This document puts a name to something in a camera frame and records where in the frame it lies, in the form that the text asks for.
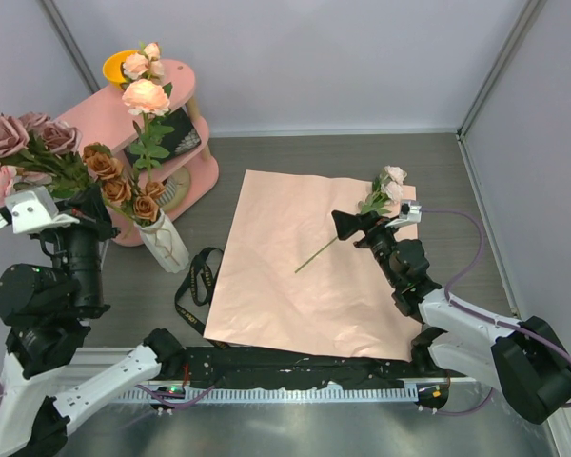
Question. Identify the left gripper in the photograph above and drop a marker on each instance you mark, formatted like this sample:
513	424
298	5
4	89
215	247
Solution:
91	204

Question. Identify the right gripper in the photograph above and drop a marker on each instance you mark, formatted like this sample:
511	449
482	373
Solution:
347	224

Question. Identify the brown rose flower stem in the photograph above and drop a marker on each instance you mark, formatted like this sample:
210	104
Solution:
121	190

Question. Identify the pale pink rose stem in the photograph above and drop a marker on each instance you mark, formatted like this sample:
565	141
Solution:
384	197

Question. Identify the pink wrapping paper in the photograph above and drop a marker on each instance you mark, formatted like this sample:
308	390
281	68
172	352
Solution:
285	282

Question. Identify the mauve rose flower stem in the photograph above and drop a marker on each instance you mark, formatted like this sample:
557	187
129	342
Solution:
35	142

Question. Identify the pink peony flower stem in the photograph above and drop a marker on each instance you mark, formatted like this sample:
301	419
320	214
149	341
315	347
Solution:
10	176

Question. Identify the peach peony flower stem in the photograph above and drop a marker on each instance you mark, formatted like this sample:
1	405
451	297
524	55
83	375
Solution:
146	98

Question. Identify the black ribbon gold lettering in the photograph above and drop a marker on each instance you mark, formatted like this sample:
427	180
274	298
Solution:
200	282

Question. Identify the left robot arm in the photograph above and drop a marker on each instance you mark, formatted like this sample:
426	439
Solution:
47	310

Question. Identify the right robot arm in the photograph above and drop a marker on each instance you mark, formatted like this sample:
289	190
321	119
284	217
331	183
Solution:
524	360

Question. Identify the white ribbed vase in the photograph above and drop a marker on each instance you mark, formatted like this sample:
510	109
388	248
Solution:
164	242

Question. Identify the pink three-tier shelf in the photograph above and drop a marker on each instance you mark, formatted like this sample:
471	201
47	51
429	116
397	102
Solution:
104	118

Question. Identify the striped round container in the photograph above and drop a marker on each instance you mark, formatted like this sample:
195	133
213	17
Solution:
171	188

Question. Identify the round wooden disc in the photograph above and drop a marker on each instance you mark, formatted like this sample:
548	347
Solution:
183	178

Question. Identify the black floral patterned tray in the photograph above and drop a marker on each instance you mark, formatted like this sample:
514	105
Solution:
164	138

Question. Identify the orange plastic bowl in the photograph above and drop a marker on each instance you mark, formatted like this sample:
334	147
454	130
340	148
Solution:
112	68

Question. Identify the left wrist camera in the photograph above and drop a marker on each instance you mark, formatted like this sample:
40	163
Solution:
32	211

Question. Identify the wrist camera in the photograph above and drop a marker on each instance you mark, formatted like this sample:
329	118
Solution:
410	214
32	211

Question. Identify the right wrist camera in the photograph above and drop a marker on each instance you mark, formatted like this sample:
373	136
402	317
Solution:
410	214

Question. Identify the white slotted cable duct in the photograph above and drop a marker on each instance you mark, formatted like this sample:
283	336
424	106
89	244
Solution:
331	394

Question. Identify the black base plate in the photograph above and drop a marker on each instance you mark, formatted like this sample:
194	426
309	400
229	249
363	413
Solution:
271	369

